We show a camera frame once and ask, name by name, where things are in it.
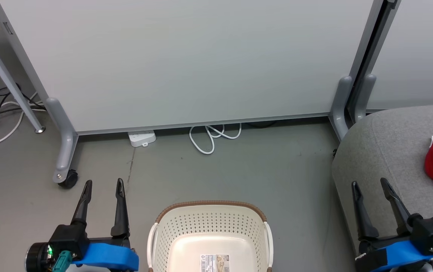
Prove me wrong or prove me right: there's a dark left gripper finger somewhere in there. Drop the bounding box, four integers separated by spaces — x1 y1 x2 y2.
111 178 131 238
71 180 93 227

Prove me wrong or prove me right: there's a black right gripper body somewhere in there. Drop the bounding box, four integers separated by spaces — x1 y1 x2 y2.
358 213 433 254

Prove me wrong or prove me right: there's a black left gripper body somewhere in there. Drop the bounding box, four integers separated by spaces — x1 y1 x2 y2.
25 223 132 272

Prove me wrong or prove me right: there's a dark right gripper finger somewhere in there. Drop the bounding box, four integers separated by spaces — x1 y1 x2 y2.
381 178 415 235
351 181 380 241

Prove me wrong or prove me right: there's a grey fabric sofa seat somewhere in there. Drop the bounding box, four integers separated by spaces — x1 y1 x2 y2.
331 105 433 272

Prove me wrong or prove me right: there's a cream perforated laundry basket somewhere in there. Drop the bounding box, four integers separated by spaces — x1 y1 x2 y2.
147 200 274 272

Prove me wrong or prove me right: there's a printed sticker in basket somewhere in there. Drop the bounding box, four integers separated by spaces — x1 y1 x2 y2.
200 254 230 272

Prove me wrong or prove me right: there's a grey partition leg with caster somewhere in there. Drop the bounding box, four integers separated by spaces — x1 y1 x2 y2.
45 97 79 184

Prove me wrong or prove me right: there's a white power strip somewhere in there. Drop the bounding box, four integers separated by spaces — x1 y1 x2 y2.
128 130 157 148

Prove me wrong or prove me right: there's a grey curved partition leg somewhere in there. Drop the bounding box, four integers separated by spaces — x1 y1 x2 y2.
354 74 377 123
329 76 353 141

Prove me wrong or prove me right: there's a grey metal table leg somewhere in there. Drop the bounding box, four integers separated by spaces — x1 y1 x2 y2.
0 19 46 134

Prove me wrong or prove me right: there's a narrow white partition panel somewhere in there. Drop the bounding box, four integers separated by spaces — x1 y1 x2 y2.
365 0 433 111

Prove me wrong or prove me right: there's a wide white partition panel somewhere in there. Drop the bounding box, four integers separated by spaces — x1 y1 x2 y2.
0 0 375 135

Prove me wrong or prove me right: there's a left arm cable teal plug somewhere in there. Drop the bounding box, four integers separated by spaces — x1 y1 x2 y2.
52 250 74 272

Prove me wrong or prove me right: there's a long white floor cable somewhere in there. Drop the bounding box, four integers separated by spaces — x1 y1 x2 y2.
0 91 47 147

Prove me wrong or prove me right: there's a looped white cable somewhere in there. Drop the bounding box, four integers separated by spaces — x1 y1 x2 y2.
189 123 242 155

